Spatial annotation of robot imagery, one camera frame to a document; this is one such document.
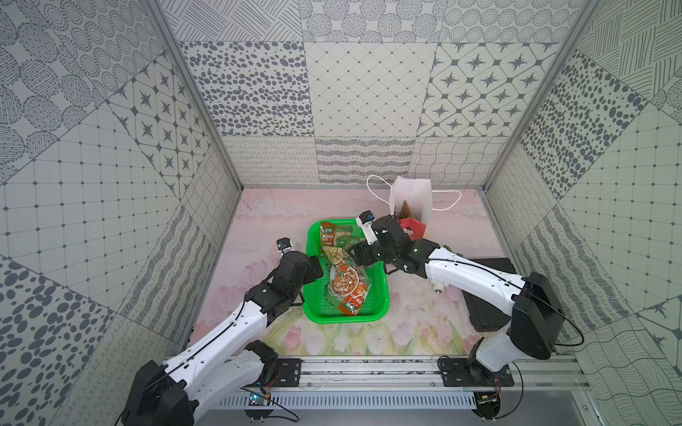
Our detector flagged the white red paper bag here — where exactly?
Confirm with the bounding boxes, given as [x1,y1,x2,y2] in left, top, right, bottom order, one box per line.
[366,175,463,241]

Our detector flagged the red hotpot soup packet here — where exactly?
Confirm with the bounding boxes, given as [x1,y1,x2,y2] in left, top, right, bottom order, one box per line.
[327,263,369,300]

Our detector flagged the orange sauce packet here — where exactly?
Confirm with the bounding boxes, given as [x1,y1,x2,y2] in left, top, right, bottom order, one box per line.
[339,287,368,316]

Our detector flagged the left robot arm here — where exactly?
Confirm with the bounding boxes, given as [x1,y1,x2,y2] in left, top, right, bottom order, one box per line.
[117,250,323,425]

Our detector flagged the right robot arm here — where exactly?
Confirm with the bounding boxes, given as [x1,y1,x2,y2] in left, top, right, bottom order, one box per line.
[350,211,566,378]

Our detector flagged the green plastic basket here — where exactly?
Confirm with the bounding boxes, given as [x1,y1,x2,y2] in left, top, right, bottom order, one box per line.
[304,219,390,325]

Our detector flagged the left circuit board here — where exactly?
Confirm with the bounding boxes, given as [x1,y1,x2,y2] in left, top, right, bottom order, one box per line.
[248,392,270,406]

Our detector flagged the circuit board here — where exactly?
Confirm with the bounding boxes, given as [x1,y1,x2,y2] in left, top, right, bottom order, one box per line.
[474,392,501,420]
[248,392,270,406]

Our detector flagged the black plastic case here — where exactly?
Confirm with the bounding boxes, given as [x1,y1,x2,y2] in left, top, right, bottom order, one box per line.
[463,257,517,332]

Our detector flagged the right circuit board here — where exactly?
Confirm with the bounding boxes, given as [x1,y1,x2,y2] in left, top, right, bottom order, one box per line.
[474,392,501,420]

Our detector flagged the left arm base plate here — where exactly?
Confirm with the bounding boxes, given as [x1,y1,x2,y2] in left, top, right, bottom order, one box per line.
[252,358,303,388]

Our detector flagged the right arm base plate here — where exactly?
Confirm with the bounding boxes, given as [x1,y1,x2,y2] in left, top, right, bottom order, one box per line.
[436,356,514,389]

